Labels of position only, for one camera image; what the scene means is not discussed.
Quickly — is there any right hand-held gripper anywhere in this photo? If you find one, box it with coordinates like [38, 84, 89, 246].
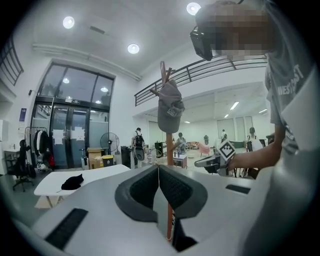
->
[194, 138, 238, 176]

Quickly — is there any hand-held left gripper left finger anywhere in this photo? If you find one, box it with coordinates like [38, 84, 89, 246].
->
[31, 164, 174, 251]

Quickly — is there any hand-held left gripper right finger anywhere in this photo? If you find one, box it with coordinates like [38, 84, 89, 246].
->
[159, 164, 261, 253]

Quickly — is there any wooden coat stand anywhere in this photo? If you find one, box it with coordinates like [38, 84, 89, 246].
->
[149, 61, 181, 243]

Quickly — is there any person's right forearm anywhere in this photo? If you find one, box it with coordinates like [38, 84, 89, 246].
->
[227, 123, 286, 174]

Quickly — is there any pink chair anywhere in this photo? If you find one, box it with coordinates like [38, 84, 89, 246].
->
[198, 143, 211, 158]

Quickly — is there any small white table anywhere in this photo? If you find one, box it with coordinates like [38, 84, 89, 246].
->
[172, 154, 189, 169]

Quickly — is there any black cloth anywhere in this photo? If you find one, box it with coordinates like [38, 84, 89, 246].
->
[61, 173, 85, 191]

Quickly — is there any yellow lid bin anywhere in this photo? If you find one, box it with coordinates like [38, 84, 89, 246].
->
[101, 154, 115, 168]

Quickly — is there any cardboard box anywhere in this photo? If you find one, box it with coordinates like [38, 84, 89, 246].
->
[86, 147, 103, 170]

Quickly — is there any black cabinet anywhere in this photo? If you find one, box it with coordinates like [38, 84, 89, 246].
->
[120, 146, 136, 169]

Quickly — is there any black floor fan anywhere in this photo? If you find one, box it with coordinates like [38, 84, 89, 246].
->
[99, 131, 120, 166]

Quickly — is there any grey baseball cap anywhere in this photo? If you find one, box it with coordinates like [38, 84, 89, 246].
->
[157, 79, 186, 133]

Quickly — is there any glass entrance door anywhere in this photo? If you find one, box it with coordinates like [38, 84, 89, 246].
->
[29, 96, 111, 171]

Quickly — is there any black office chair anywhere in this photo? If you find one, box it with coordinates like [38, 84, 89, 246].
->
[8, 149, 35, 193]

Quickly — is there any black balcony railing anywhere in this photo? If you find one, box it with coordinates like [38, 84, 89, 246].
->
[134, 55, 268, 108]

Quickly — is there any person's grey t-shirt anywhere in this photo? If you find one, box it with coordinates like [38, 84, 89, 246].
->
[249, 0, 320, 256]

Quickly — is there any upper glass window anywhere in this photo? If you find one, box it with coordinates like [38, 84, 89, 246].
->
[37, 62, 116, 106]

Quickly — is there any person's head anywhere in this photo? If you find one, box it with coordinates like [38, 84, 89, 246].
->
[194, 0, 276, 61]

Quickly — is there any black window railing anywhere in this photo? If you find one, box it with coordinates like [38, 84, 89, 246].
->
[0, 38, 25, 86]

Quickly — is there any ceiling air vent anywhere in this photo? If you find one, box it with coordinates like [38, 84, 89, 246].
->
[89, 25, 106, 35]

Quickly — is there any clothes rail with garments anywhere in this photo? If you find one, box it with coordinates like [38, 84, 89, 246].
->
[24, 126, 55, 171]

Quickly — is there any blue wall poster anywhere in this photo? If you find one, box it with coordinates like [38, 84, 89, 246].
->
[19, 107, 27, 130]

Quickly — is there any black head-mounted camera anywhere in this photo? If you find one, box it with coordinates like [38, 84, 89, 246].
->
[189, 24, 215, 62]

